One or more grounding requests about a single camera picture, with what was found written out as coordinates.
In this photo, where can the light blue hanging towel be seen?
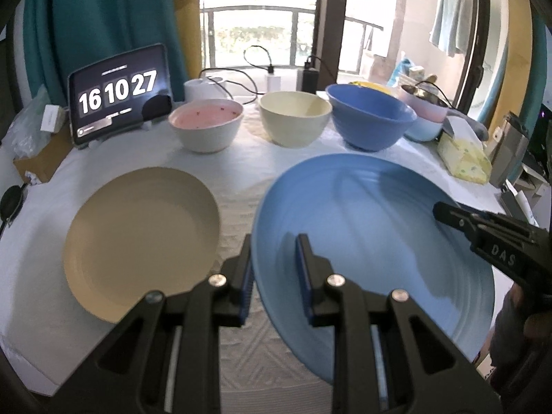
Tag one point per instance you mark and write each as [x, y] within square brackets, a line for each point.
[448, 21]

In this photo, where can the white desk lamp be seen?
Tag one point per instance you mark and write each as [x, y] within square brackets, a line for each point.
[202, 90]
[185, 30]

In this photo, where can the grey metal container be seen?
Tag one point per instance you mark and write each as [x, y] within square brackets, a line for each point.
[509, 151]

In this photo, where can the yellow tissue box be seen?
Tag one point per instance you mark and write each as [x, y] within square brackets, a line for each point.
[465, 159]

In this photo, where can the blue plastic bag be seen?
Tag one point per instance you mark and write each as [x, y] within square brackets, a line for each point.
[399, 73]

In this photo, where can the dark window frame post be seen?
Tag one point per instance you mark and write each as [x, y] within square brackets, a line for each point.
[331, 21]

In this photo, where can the balcony railing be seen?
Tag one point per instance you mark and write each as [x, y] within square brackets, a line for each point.
[258, 11]

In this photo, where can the black charger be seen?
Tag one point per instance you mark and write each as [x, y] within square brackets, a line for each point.
[310, 75]

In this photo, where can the white tablet stand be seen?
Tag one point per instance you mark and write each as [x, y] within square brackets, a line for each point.
[92, 143]

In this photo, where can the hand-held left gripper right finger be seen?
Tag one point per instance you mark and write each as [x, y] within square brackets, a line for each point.
[303, 280]

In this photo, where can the blue plate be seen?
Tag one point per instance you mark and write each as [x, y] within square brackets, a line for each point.
[366, 224]

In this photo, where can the clear plastic bag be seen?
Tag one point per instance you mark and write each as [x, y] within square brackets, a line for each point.
[26, 125]

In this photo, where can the pink strawberry bowl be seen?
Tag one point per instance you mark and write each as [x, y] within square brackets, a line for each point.
[207, 136]

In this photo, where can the white charger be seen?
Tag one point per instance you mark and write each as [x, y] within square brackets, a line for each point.
[272, 83]

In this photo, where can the cardboard box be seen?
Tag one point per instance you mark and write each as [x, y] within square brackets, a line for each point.
[47, 159]

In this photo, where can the small white box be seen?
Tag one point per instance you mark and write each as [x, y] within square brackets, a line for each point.
[53, 117]

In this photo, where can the person's right hand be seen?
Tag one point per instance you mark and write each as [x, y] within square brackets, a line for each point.
[539, 325]

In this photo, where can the tablet with clock display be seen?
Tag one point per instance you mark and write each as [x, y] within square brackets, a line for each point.
[112, 90]

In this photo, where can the white basket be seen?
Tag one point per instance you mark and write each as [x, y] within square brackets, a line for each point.
[425, 80]

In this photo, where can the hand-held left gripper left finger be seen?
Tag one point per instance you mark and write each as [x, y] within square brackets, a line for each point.
[246, 284]

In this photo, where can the black round device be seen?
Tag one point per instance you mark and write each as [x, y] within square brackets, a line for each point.
[11, 205]

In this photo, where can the beige plate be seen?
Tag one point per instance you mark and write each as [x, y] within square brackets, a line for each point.
[142, 233]

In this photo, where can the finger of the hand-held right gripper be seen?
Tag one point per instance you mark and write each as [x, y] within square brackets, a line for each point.
[455, 218]

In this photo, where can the teal curtain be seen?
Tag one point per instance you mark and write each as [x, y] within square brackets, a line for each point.
[108, 13]

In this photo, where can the person's right forearm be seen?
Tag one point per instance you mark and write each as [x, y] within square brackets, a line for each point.
[509, 332]

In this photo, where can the cream bowl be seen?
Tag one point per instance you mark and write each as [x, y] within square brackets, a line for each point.
[293, 129]

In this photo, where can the pink steel-lined bowl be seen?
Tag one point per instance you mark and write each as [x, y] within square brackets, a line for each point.
[425, 105]

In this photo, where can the light blue bowl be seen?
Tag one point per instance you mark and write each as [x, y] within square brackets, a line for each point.
[425, 131]

